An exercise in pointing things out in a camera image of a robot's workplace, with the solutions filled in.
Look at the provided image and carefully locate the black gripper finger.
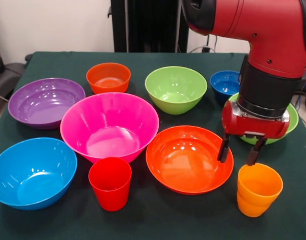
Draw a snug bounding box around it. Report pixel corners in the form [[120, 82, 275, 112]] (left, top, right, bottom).
[[247, 136, 267, 167], [217, 133, 230, 164]]

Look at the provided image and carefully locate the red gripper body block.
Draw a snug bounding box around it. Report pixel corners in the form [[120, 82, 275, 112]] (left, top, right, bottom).
[[222, 100, 291, 139]]

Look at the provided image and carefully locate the orange plastic cup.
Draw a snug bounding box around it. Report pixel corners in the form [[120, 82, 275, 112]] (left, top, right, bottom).
[[237, 163, 284, 208], [237, 191, 272, 218]]

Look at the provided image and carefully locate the large orange-red plastic bowl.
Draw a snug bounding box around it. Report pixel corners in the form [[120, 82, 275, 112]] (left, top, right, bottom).
[[145, 125, 235, 196]]

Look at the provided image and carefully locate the green plastic bowl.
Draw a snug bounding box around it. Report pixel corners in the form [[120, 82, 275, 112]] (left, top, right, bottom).
[[227, 92, 300, 146], [144, 65, 208, 116]]

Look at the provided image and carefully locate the small dark blue bowl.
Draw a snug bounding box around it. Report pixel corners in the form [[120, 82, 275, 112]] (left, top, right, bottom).
[[209, 70, 242, 100]]

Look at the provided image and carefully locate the dark green tablecloth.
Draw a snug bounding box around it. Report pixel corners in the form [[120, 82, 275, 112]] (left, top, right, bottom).
[[0, 51, 306, 240]]

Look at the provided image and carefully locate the pink plastic bowl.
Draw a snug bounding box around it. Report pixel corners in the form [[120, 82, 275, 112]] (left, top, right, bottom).
[[59, 91, 160, 165]]

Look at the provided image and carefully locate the red plastic cup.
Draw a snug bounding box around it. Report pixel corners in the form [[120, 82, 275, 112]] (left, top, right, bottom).
[[88, 157, 132, 212]]

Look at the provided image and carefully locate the small ribbed orange-red bowl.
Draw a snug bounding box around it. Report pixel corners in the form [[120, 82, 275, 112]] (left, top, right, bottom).
[[86, 62, 132, 95]]

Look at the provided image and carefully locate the purple plastic bowl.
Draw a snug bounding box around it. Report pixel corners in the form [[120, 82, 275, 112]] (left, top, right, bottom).
[[7, 77, 86, 131]]

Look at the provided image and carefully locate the light blue plastic bowl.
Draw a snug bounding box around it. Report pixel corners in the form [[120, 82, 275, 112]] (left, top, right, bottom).
[[0, 137, 78, 211]]

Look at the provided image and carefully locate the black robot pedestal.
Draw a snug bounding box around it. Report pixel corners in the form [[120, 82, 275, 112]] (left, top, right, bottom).
[[107, 0, 193, 53]]

